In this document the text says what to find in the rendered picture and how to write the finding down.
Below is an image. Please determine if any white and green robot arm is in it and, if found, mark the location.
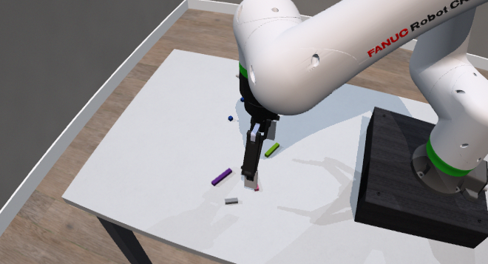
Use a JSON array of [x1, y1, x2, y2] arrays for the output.
[[233, 0, 488, 202]]

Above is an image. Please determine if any lime green rod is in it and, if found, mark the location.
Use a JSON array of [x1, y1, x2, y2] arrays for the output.
[[265, 143, 279, 158]]

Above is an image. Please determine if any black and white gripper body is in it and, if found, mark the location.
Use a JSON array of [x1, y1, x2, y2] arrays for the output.
[[244, 99, 278, 132]]

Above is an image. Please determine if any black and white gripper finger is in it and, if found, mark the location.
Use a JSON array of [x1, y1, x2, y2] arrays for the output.
[[266, 115, 280, 141], [241, 117, 271, 189]]

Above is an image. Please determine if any grey rod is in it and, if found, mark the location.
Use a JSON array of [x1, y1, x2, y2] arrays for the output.
[[225, 197, 238, 205]]

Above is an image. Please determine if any purple rod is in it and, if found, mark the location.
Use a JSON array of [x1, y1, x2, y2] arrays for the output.
[[211, 168, 232, 186]]

